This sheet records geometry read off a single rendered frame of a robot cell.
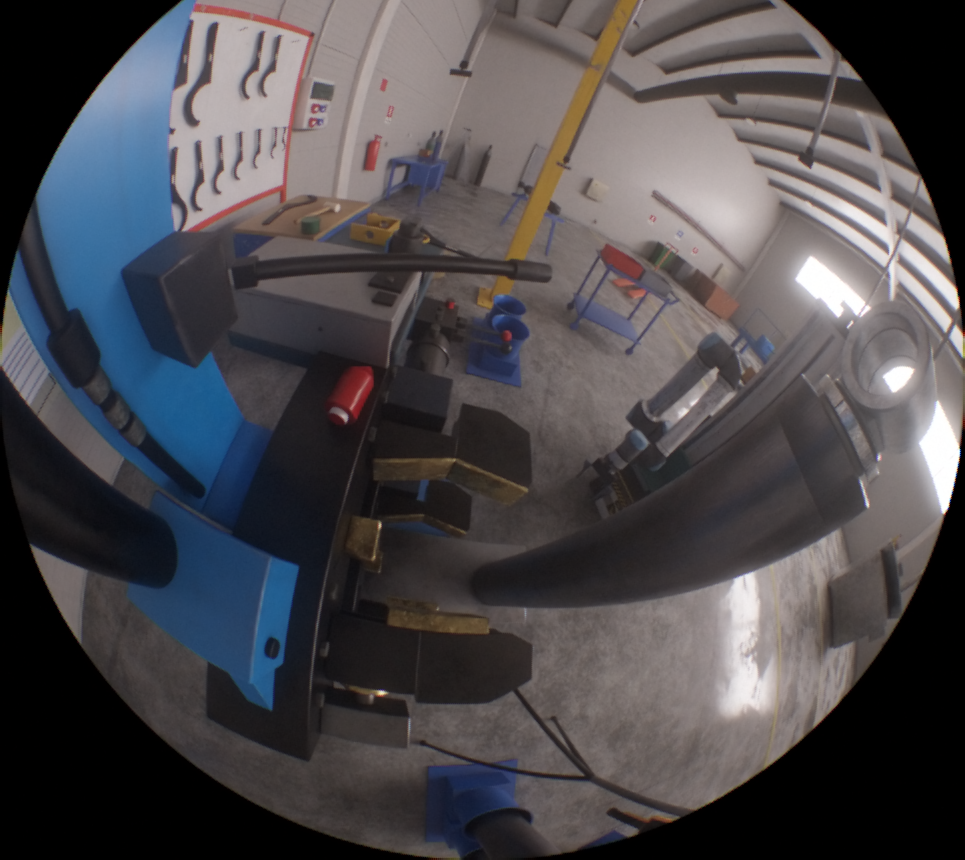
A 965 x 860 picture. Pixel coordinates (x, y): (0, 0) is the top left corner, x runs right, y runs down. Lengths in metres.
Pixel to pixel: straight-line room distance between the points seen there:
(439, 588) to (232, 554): 1.10
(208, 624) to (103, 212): 0.36
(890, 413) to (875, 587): 7.58
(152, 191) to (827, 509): 0.71
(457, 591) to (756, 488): 1.20
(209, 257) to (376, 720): 0.59
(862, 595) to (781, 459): 7.64
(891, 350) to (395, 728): 0.85
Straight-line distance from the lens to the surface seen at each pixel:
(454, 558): 1.37
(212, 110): 2.37
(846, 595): 7.98
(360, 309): 0.49
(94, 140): 0.31
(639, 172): 11.96
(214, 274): 0.29
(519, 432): 0.63
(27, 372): 0.74
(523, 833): 1.55
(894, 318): 0.48
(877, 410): 0.41
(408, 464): 0.53
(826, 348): 1.67
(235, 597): 0.33
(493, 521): 1.62
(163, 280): 0.25
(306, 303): 0.52
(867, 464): 0.42
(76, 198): 0.30
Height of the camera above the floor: 1.48
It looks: 44 degrees down
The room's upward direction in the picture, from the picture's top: 25 degrees clockwise
